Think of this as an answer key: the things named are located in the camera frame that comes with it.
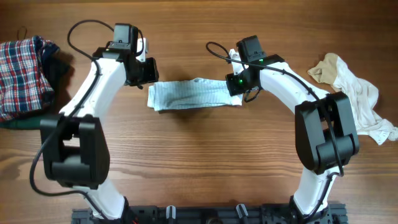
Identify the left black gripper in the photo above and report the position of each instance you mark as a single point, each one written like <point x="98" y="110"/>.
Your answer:
<point x="152" y="73"/>

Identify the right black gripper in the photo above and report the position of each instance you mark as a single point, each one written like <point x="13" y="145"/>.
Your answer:
<point x="233" y="89"/>

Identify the light blue striped baby pants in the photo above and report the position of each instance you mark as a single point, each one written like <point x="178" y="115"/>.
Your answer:
<point x="188" y="94"/>

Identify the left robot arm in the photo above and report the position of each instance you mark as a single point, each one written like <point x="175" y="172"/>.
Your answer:
<point x="74" y="149"/>

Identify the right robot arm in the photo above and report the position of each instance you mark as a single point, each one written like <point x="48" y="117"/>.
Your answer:
<point x="325" y="134"/>

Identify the beige and white baby shirt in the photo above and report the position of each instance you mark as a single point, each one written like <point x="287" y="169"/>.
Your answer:
<point x="362" y="94"/>

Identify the navy dark folded garment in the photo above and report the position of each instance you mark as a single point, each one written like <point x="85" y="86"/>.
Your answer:
<point x="52" y="66"/>

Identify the red plaid folded garment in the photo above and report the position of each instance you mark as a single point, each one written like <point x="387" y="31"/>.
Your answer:
<point x="24" y="86"/>

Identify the dark green folded garment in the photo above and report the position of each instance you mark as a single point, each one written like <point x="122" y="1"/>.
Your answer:
<point x="29" y="120"/>

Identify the right grey rail clip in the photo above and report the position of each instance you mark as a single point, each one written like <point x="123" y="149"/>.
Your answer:
<point x="241" y="211"/>

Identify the grey rail clip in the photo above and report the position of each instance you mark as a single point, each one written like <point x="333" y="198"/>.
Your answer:
<point x="241" y="211"/>
<point x="171" y="212"/>

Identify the left grey rail clip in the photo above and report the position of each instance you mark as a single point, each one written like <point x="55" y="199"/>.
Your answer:
<point x="171" y="212"/>

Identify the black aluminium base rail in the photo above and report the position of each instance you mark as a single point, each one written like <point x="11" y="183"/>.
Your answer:
<point x="266" y="213"/>

